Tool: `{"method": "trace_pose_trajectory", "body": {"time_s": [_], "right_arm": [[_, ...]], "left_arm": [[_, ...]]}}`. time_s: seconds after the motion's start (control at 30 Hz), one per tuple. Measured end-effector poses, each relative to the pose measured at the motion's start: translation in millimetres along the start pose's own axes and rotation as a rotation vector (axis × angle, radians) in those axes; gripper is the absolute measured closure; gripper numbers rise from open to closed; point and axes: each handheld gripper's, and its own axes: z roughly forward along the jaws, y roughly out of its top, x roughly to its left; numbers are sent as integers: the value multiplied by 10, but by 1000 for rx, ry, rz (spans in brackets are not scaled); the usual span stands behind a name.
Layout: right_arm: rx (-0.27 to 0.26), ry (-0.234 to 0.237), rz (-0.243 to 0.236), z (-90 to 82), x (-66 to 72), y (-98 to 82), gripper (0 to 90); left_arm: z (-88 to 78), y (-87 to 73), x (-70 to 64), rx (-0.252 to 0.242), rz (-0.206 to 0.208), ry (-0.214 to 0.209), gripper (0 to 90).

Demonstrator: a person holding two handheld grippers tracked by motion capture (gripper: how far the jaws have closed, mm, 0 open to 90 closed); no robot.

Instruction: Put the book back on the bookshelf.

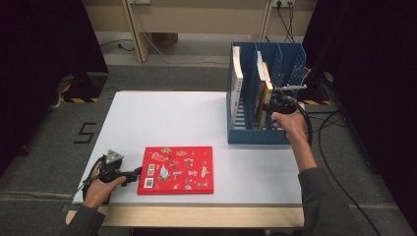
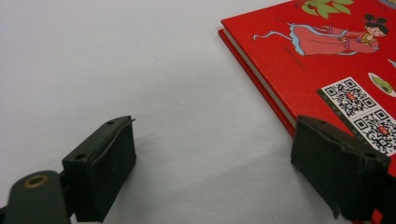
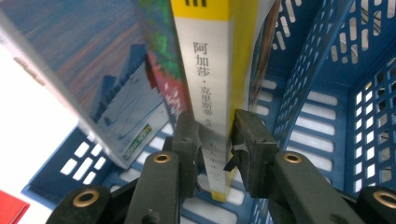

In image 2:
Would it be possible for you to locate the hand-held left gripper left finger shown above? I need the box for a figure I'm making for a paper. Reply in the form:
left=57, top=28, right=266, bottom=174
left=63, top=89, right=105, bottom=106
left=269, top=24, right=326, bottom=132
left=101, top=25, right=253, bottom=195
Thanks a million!
left=61, top=115, right=138, bottom=224

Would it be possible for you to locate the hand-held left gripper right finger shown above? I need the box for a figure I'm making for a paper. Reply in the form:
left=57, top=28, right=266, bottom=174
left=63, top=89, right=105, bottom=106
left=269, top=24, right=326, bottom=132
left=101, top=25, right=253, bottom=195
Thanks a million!
left=290, top=114, right=392, bottom=222

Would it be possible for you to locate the red book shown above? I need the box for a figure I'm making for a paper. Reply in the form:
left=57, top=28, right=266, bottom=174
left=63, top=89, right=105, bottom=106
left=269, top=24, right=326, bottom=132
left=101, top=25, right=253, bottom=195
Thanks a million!
left=217, top=0, right=396, bottom=224

